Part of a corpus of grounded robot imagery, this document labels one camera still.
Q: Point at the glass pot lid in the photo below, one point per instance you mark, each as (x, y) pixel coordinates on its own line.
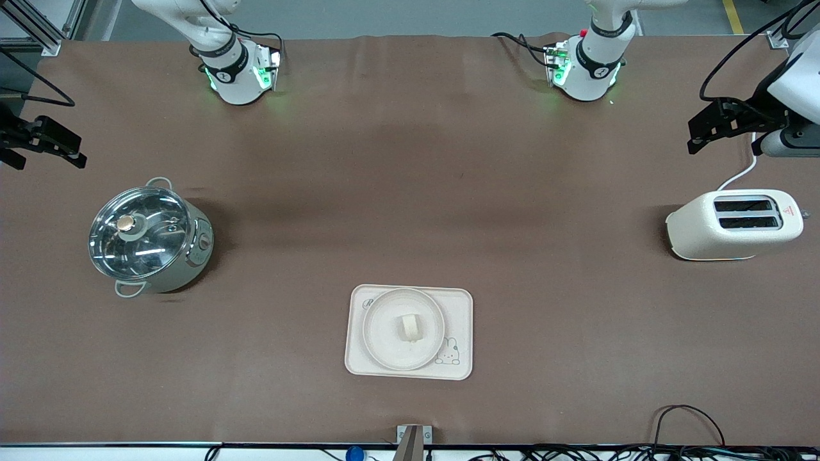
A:
(138, 234)

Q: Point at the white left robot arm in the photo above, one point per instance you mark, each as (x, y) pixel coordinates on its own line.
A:
(596, 72)

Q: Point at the cream two-slot toaster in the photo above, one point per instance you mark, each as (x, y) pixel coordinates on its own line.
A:
(705, 234)

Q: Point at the aluminium frame profile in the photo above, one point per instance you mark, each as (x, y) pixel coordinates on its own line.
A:
(45, 38)

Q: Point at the small metal corner bracket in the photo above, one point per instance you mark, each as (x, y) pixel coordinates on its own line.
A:
(778, 40)

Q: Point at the brown table mat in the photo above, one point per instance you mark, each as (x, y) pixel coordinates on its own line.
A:
(410, 160)

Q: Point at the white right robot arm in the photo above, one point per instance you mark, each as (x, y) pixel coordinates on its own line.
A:
(232, 77)

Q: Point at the blue round knob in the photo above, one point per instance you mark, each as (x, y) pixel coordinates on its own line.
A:
(354, 454)

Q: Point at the round cream plate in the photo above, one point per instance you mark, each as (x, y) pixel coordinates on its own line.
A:
(384, 333)

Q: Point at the cream rabbit print tray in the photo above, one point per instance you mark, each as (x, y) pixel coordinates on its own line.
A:
(458, 307)

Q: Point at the pale green electric pot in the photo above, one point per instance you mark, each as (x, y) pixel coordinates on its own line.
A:
(192, 262)

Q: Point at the grey metal camera bracket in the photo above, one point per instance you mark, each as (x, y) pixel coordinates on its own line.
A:
(413, 442)

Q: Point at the small pale bun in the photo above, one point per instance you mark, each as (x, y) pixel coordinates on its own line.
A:
(411, 326)

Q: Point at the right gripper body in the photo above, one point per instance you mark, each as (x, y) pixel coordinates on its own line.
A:
(14, 136)

